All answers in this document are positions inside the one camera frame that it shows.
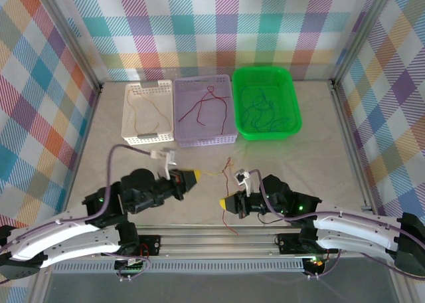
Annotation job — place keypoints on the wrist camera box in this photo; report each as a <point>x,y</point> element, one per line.
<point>166,157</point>
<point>242,178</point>

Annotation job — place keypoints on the aluminium side rail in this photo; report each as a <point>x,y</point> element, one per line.
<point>347,130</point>
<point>87,130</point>

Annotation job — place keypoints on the purple perforated plastic basket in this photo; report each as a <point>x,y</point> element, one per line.
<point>212,117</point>

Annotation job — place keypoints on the aluminium mounting rail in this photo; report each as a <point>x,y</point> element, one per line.
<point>216,246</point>

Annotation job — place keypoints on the aluminium frame post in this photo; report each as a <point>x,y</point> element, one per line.
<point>71,34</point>
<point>360,34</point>

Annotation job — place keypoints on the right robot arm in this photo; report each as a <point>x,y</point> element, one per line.
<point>348,223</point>

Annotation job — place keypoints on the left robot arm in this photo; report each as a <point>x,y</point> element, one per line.
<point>50,240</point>

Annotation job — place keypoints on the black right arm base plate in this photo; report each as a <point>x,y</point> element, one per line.
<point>289,243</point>

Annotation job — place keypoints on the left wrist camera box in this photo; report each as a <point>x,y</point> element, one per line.
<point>166,157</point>

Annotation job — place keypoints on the green mesh plastic basket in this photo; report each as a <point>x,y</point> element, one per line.
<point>285,93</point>

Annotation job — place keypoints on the white perforated plastic basket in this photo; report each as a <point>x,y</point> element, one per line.
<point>147,110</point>

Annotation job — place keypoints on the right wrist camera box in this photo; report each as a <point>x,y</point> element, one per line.
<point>242,178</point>

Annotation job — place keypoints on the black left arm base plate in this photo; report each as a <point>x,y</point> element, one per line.
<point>152,244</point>

